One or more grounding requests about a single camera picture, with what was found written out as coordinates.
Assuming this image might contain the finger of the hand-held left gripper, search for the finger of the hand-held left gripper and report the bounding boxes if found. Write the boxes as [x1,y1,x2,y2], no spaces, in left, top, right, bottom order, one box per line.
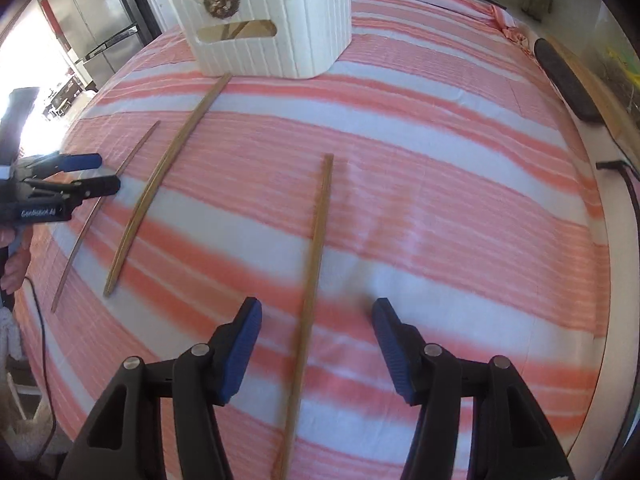
[32,153,104,174]
[30,175,122,200]

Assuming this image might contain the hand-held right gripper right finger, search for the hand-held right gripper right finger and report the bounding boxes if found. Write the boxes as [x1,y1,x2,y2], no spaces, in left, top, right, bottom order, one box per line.
[371,297,576,480]

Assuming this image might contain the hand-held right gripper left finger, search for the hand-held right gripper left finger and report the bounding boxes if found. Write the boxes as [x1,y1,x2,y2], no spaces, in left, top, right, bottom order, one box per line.
[57,297,263,480]

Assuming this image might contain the thin dark wooden chopstick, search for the thin dark wooden chopstick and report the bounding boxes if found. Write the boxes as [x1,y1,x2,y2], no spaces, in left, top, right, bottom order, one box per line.
[51,120,162,314]

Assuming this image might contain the brown wooden chopstick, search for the brown wooden chopstick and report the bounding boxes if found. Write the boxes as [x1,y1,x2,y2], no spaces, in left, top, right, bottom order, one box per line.
[103,72,233,299]
[271,153,335,480]

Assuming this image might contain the white ribbed basket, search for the white ribbed basket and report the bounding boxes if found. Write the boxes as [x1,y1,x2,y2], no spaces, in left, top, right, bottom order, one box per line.
[166,0,353,80]

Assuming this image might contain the person's left hand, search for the person's left hand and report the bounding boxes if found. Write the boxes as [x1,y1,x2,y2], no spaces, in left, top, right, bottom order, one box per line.
[0,227,32,294]

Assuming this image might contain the pink white striped cloth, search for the pink white striped cloth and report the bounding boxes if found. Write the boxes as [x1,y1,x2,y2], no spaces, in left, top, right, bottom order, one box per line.
[15,0,614,480]

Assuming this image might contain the stainless steel refrigerator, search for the stainless steel refrigerator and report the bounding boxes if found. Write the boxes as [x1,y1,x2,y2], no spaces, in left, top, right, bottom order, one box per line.
[37,0,151,92]

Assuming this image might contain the black oval pad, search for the black oval pad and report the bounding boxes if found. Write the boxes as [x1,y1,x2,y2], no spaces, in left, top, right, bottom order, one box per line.
[533,38,605,123]

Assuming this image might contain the wooden cutting board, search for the wooden cutting board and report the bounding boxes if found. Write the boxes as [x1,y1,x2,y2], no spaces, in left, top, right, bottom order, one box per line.
[547,40,640,172]

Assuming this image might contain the black cable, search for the black cable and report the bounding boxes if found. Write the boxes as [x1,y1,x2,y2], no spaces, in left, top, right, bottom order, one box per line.
[20,275,57,462]

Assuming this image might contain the black hook bracket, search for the black hook bracket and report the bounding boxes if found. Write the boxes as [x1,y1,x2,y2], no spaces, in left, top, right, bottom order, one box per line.
[595,158,640,207]

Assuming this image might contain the grey wall-mounted holder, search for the grey wall-mounted holder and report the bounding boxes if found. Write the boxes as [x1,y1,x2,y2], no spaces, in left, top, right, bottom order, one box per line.
[521,0,554,22]

